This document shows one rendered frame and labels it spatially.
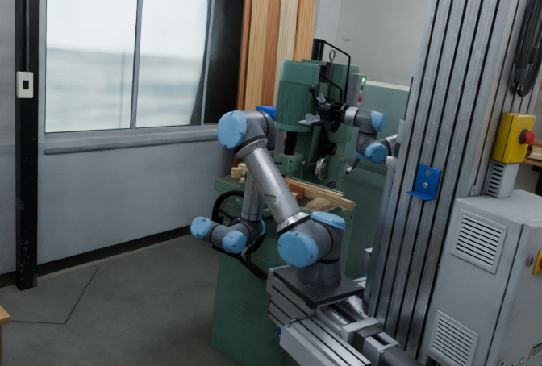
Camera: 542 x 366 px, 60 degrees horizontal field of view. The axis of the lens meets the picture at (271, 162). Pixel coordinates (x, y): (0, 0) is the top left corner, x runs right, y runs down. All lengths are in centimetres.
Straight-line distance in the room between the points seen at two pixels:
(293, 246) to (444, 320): 46
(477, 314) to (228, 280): 137
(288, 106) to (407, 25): 256
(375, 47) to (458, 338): 355
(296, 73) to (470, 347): 128
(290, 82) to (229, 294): 109
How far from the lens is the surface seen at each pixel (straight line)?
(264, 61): 389
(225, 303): 249
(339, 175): 231
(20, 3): 280
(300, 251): 141
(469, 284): 137
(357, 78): 236
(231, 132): 148
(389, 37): 460
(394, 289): 159
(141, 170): 341
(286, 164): 220
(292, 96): 212
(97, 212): 332
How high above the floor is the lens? 156
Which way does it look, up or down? 14 degrees down
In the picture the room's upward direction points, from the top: 7 degrees clockwise
